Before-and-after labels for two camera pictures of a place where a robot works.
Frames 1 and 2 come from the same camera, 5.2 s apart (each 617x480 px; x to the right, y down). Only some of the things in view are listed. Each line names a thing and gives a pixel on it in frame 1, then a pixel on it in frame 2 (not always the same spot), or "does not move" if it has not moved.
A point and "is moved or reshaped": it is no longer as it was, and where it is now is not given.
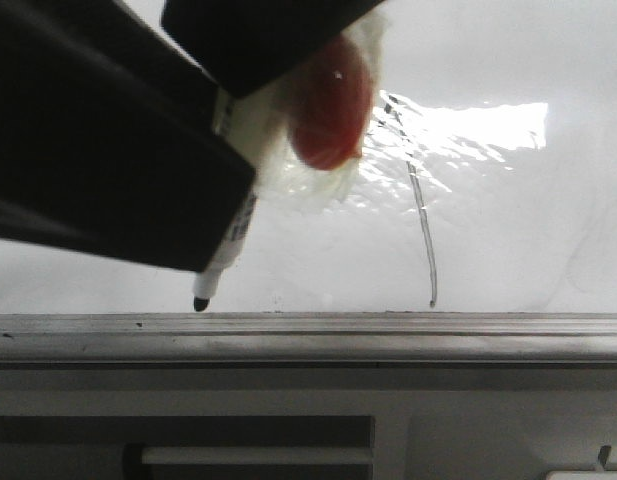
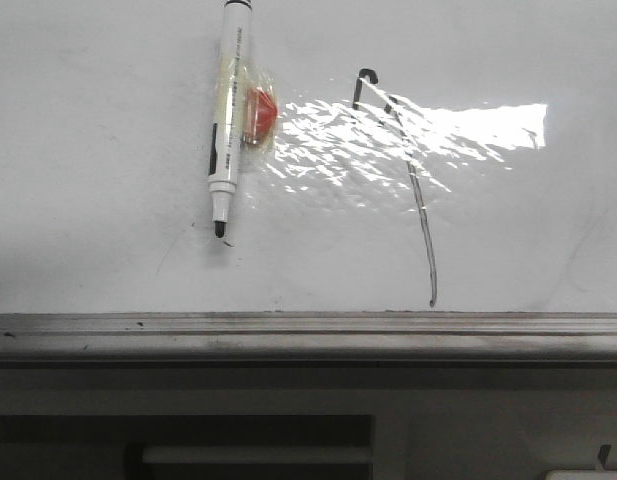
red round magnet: [330, 101] → [260, 114]
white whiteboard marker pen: [245, 112] is moved or reshaped
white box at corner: [587, 475] does not move
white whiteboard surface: [495, 180] does not move
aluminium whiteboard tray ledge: [308, 338] does not move
